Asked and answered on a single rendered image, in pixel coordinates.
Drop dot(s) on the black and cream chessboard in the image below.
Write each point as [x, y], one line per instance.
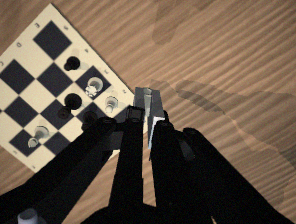
[34, 84]

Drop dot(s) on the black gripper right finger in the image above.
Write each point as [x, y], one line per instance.
[181, 174]

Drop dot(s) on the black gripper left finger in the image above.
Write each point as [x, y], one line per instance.
[52, 192]

